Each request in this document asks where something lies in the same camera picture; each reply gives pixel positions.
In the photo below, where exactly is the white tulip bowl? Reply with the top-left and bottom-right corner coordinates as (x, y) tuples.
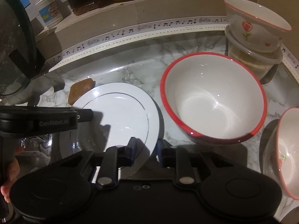
(263, 108), (298, 200)

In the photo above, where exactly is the music note edge tape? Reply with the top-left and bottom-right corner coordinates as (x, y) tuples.
(44, 16), (299, 85)

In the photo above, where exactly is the white heart bowl on container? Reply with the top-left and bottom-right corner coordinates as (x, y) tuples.
(224, 0), (292, 53)

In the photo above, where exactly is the white label jar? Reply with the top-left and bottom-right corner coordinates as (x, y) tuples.
(34, 0), (63, 28)

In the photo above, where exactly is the plastic container with grains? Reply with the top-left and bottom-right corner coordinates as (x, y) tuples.
(224, 25), (283, 80)

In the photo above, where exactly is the red rimmed bowl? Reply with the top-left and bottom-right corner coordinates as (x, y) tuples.
(160, 52), (267, 146)

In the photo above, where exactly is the person left hand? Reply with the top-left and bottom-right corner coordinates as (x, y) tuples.
(1, 157), (20, 203)

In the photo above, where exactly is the small white rimmed plate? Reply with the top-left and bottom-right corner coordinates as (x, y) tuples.
(59, 83), (160, 179)

